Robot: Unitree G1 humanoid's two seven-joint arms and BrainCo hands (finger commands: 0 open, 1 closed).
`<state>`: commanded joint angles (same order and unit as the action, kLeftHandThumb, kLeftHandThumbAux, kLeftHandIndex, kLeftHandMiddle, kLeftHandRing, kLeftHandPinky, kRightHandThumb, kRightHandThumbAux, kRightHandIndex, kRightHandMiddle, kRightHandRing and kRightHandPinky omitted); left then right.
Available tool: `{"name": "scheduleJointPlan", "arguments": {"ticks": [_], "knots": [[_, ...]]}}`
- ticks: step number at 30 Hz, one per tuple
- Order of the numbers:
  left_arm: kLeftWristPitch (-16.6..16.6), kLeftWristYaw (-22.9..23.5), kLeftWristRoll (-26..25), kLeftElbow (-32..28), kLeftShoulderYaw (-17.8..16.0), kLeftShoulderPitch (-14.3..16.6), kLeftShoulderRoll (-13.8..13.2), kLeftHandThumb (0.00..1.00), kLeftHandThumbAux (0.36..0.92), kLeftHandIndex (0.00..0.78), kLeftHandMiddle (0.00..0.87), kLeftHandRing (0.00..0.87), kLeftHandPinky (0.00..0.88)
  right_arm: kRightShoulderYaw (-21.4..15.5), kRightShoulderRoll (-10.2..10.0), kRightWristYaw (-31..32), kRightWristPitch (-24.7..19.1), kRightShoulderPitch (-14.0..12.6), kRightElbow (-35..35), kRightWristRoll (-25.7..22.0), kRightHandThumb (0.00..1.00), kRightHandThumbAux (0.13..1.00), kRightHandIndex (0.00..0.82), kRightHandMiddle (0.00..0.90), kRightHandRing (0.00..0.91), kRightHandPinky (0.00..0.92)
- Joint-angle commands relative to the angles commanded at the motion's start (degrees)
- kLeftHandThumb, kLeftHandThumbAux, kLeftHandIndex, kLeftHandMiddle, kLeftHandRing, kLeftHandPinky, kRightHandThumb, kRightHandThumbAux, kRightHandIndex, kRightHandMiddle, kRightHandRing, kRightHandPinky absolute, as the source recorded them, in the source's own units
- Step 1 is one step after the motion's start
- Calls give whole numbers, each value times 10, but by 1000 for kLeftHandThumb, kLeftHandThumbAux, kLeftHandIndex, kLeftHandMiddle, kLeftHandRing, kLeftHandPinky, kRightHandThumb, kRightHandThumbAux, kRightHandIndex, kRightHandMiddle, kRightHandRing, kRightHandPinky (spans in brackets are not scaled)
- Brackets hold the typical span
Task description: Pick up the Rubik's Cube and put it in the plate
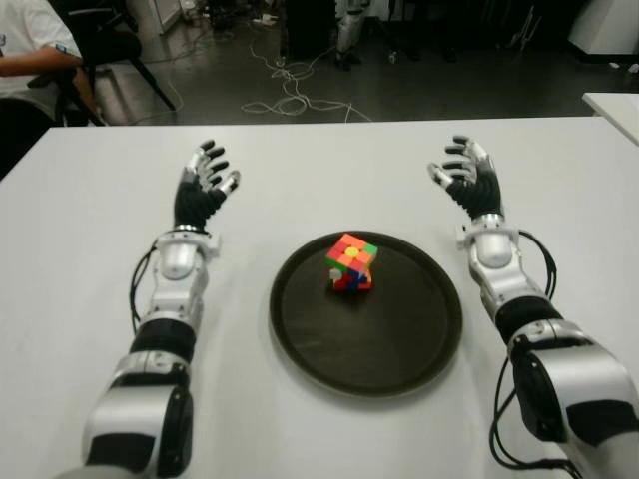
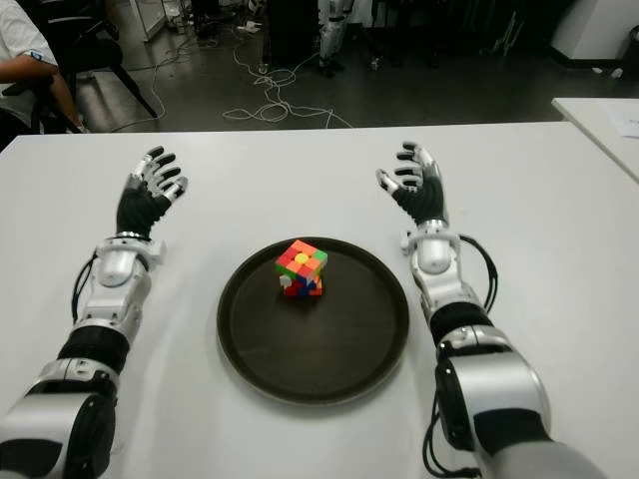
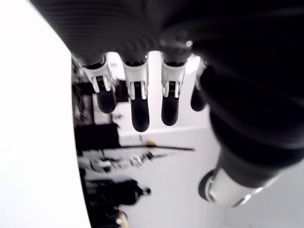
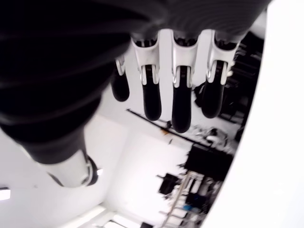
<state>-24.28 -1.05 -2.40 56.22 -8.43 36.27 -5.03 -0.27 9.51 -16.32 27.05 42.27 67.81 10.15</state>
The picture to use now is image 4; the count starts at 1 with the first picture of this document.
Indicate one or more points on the white metal desk frame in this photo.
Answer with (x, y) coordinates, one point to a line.
(183, 190)

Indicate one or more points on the black long pole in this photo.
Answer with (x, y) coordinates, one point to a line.
(166, 128)

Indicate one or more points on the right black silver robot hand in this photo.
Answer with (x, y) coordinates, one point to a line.
(59, 71)

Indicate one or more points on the black computer monitor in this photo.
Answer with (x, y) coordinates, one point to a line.
(209, 161)

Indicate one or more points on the small black monitor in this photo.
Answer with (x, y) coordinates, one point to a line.
(167, 184)

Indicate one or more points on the white ceiling light panel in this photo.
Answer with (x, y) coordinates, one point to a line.
(4, 194)

